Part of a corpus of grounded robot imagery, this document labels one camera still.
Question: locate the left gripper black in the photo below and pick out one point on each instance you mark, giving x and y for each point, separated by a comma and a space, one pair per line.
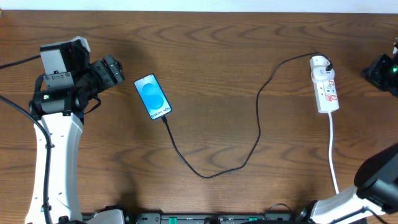
111, 70

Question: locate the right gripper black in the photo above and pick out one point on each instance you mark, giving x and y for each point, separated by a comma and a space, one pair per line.
376, 71

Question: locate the blue smartphone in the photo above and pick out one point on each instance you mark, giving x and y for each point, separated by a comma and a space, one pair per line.
152, 96

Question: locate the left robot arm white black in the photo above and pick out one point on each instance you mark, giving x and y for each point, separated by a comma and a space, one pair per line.
58, 106

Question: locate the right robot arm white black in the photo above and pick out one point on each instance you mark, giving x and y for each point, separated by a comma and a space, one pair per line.
374, 191

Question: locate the white charger adapter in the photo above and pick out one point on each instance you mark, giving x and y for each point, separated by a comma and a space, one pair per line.
321, 74

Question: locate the white power strip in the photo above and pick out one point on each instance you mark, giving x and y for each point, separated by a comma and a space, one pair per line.
325, 92

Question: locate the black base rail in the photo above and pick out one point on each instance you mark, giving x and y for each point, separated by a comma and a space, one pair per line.
156, 218

